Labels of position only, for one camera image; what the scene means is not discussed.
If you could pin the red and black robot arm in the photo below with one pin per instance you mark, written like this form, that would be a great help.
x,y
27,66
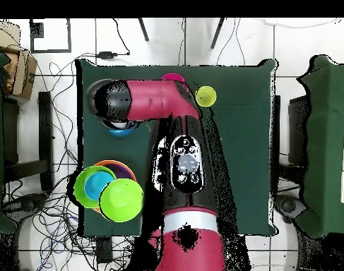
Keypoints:
x,y
157,98

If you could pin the small light blue bowl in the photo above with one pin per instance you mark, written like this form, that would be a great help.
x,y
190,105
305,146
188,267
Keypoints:
x,y
96,185

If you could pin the purple bowl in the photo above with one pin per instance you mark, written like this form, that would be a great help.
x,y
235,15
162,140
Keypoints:
x,y
123,170

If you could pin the blue bowl with ribbed bottom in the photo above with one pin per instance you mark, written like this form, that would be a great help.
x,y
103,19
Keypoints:
x,y
120,132

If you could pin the cardboard box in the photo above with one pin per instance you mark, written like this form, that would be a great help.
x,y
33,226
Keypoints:
x,y
22,73

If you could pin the dark green tablecloth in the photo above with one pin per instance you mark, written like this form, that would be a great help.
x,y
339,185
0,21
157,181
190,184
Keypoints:
x,y
245,155

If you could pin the black bench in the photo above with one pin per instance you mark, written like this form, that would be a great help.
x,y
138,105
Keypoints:
x,y
46,135

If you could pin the red bowl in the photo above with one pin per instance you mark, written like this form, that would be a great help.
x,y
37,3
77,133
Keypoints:
x,y
173,76

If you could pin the yellow ribbed cup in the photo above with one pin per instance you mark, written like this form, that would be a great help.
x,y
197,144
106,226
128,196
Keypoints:
x,y
207,96

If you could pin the black stand leg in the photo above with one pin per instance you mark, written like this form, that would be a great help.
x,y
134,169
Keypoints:
x,y
143,29
217,32

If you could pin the large orange bowl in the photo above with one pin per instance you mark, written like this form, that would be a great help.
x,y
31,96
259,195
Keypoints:
x,y
115,162

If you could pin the large green bowl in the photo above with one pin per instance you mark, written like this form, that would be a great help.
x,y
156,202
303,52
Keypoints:
x,y
79,189
120,200

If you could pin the black power adapter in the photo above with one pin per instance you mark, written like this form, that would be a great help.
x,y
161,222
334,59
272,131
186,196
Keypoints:
x,y
107,55

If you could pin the black base with knob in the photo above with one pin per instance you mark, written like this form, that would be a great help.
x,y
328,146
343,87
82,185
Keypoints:
x,y
27,201

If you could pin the grey chair base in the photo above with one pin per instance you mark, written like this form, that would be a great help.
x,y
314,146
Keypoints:
x,y
290,206

